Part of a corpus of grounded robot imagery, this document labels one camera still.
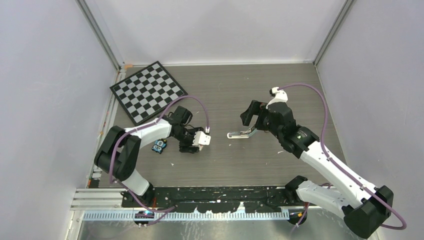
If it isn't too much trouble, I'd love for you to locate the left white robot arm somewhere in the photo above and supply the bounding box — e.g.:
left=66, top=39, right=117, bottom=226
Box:
left=93, top=106, right=211, bottom=207

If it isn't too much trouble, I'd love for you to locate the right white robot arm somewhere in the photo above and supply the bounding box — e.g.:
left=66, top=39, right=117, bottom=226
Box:
left=240, top=100, right=394, bottom=239

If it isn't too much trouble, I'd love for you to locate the blue owl eraser toy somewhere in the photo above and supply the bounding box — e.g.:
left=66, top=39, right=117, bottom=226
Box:
left=151, top=138, right=168, bottom=154

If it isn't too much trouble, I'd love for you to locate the black white chessboard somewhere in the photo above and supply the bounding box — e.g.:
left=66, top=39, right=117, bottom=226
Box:
left=109, top=61, right=188, bottom=125

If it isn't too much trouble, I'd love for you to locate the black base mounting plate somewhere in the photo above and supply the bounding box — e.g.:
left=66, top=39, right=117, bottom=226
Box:
left=120, top=186, right=306, bottom=214

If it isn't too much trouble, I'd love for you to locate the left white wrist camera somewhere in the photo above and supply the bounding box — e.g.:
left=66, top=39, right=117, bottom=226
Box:
left=192, top=131, right=212, bottom=147

